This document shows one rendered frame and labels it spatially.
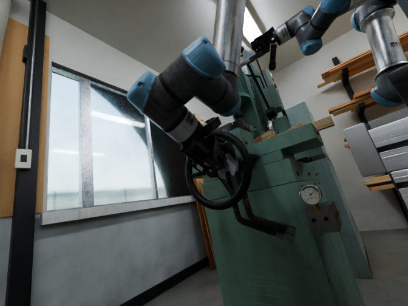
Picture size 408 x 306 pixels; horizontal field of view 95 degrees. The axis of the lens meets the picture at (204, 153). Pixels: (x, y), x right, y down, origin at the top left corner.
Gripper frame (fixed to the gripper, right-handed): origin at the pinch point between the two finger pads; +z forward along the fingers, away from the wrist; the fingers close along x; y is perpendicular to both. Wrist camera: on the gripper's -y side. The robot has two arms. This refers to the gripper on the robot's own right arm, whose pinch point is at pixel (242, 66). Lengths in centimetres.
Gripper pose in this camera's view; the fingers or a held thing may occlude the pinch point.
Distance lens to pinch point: 110.3
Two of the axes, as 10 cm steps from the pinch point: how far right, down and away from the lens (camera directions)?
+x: -4.2, 4.4, -8.0
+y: -5.0, -8.4, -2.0
